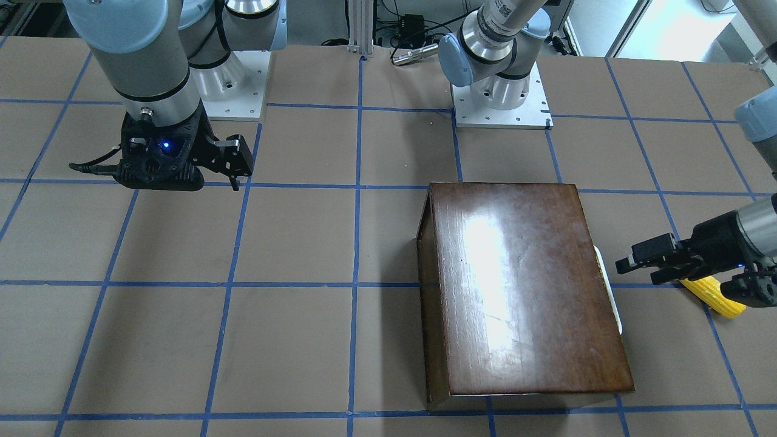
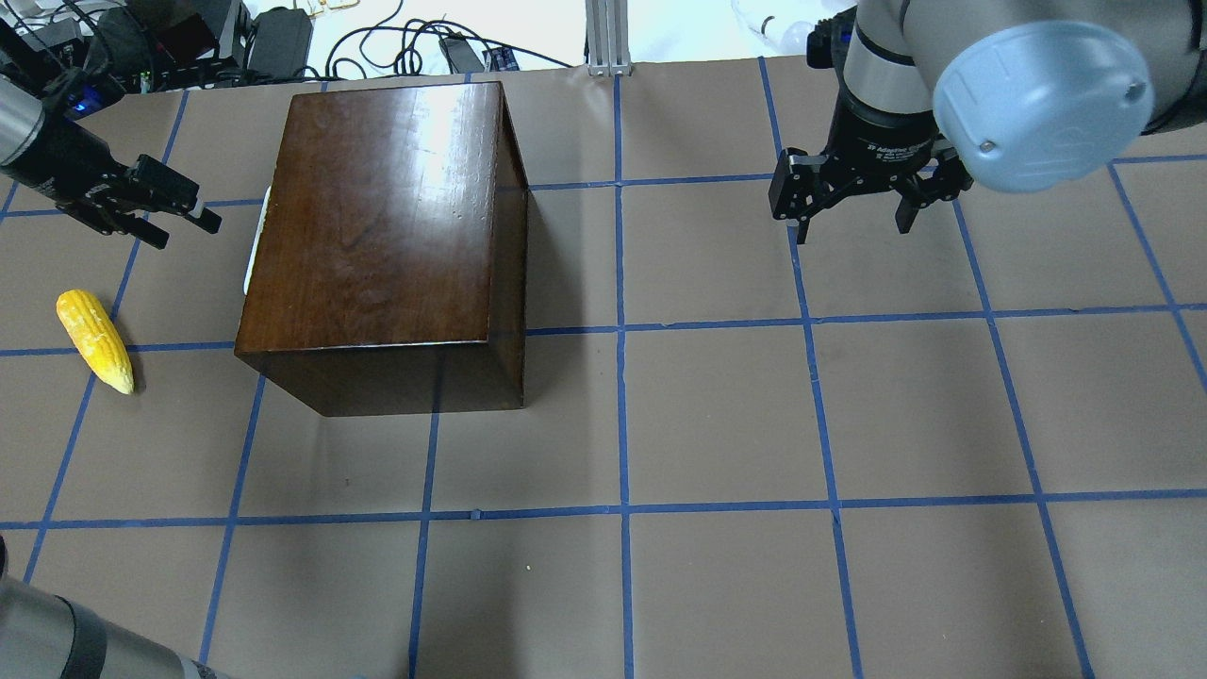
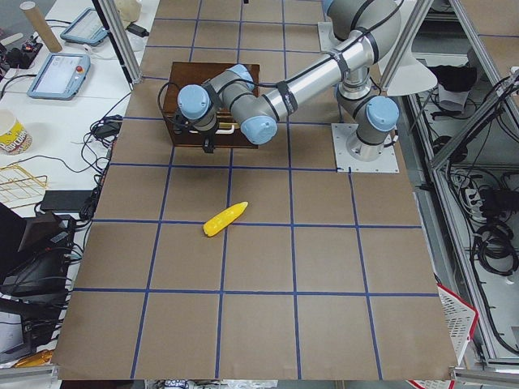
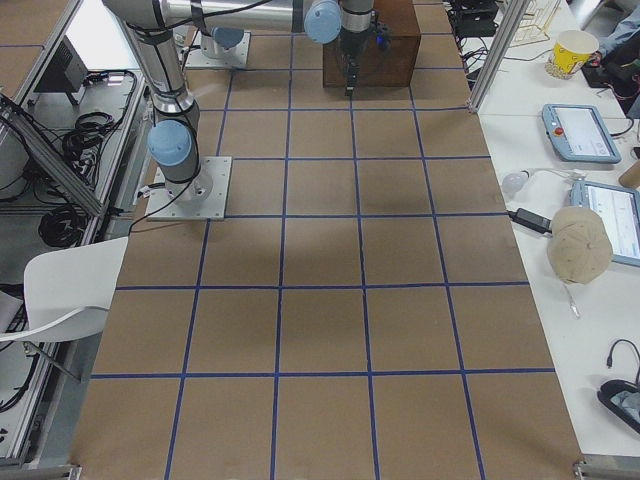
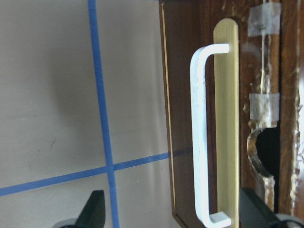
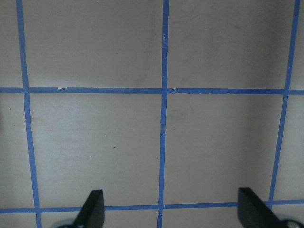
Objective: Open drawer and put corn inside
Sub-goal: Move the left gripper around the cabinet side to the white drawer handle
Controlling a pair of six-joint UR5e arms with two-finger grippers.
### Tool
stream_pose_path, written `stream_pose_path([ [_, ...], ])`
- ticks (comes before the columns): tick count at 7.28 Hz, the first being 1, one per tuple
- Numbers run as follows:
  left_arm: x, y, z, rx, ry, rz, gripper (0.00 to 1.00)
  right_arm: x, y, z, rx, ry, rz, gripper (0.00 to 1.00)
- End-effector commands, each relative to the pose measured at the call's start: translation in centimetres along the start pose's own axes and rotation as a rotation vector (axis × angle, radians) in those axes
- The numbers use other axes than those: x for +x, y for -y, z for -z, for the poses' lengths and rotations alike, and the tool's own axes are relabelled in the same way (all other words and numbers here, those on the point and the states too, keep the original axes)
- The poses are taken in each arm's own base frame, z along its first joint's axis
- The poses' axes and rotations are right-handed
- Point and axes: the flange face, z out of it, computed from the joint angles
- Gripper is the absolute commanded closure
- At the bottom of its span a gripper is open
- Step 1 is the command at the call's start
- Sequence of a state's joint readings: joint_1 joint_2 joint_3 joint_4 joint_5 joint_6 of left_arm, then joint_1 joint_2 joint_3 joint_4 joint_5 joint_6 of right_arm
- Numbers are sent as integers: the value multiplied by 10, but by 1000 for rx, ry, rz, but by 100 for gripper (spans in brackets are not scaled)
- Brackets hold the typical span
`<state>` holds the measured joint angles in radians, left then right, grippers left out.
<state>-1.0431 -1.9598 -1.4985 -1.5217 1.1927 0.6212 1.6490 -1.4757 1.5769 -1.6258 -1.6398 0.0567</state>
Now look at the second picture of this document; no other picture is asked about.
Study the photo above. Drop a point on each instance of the yellow corn cob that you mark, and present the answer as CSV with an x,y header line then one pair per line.
x,y
96,339

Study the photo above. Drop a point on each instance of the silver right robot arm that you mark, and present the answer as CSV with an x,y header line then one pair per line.
x,y
936,97

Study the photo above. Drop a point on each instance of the aluminium frame post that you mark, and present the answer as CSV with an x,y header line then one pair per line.
x,y
607,38

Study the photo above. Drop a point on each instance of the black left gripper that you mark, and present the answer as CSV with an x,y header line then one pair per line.
x,y
58,156

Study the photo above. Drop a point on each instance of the black power adapter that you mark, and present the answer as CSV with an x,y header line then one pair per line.
x,y
280,43

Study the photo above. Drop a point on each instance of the light wood drawer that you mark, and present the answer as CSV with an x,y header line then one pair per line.
x,y
252,258

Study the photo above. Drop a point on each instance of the dark brown wooden cabinet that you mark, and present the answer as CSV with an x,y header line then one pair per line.
x,y
390,270

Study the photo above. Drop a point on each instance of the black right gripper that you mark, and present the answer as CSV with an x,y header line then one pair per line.
x,y
879,140

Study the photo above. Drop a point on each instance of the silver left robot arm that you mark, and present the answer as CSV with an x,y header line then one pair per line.
x,y
118,572

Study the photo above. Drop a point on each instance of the black electronics pile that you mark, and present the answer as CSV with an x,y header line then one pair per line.
x,y
87,55

